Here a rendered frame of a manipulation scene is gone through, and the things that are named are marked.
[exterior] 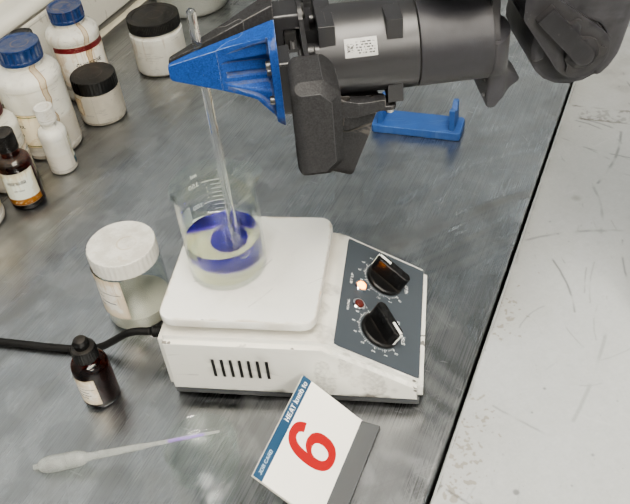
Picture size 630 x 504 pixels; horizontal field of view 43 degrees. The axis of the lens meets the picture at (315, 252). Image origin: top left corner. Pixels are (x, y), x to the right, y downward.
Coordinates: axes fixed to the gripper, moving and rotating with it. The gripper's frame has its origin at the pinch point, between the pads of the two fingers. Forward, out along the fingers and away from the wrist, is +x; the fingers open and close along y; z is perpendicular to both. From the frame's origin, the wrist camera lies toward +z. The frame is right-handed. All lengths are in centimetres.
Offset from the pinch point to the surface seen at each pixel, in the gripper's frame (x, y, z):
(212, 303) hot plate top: 3.6, -3.9, 17.5
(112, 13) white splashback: 19, 63, 24
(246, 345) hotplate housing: 1.4, -6.5, 19.7
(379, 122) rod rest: -13.8, 28.8, 25.0
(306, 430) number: -2.3, -12.0, 23.4
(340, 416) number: -4.9, -10.2, 24.7
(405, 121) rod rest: -16.7, 28.6, 25.1
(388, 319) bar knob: -9.4, -5.6, 19.8
